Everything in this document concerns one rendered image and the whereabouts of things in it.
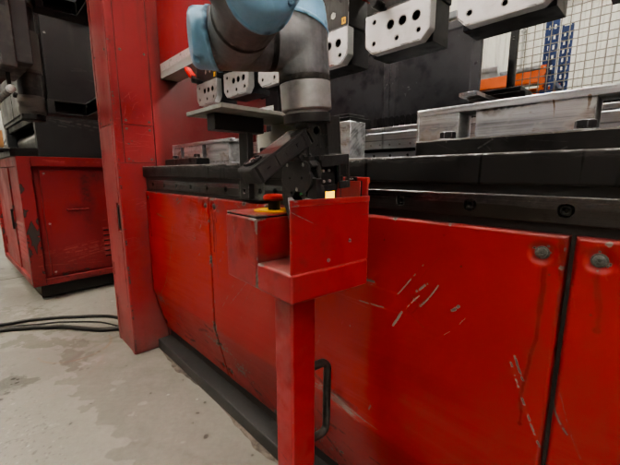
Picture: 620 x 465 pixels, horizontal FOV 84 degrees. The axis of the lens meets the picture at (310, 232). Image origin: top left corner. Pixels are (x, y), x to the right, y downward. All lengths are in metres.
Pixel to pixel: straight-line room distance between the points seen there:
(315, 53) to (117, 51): 1.34
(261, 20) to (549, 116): 0.48
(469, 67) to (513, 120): 0.66
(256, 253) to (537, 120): 0.50
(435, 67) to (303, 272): 1.04
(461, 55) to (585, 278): 0.95
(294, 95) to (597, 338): 0.50
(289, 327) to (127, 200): 1.24
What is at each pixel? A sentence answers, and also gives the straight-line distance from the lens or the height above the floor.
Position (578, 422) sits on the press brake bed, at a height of 0.52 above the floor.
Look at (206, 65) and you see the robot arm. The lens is 0.51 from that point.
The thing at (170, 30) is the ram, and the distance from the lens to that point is 1.75.
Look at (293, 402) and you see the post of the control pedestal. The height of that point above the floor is 0.44.
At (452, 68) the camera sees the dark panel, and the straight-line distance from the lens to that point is 1.37.
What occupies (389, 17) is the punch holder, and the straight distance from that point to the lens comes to 0.84.
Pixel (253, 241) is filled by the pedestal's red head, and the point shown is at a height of 0.74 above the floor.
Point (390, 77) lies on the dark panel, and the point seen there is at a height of 1.21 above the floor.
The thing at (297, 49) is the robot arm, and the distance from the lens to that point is 0.53.
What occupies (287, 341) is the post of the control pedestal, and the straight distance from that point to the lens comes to 0.63.
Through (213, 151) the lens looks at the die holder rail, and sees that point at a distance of 1.40.
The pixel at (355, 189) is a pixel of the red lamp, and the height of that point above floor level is 0.82.
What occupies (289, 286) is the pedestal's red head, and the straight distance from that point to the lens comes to 0.49.
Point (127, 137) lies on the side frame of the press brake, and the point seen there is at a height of 1.00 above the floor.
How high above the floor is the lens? 0.85
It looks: 10 degrees down
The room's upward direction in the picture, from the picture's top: straight up
